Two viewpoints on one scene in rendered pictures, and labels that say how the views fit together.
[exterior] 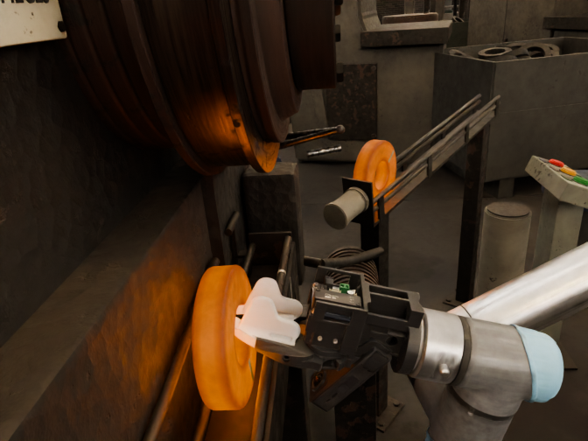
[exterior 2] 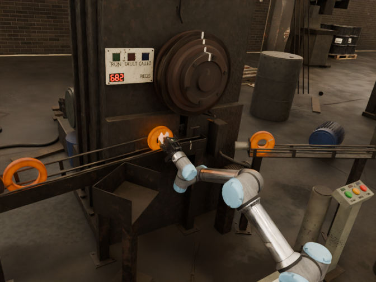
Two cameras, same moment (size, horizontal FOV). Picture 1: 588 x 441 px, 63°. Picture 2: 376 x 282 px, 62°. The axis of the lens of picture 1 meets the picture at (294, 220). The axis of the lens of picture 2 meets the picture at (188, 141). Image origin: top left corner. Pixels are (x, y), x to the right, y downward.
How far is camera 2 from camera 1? 1.44 m
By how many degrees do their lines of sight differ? 45
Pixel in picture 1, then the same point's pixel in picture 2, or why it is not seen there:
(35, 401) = (120, 120)
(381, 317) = (172, 146)
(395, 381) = not seen: hidden behind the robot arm
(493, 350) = (181, 162)
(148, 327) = (145, 126)
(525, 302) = (212, 172)
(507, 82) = not seen: outside the picture
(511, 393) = (180, 172)
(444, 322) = (179, 154)
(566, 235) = (341, 217)
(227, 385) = (149, 142)
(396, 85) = not seen: outside the picture
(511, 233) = (314, 198)
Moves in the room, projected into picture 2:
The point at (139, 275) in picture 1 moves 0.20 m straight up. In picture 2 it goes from (146, 118) to (147, 83)
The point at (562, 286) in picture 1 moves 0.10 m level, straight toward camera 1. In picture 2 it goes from (220, 173) to (200, 172)
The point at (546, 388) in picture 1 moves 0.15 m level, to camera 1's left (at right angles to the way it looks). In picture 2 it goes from (183, 174) to (167, 161)
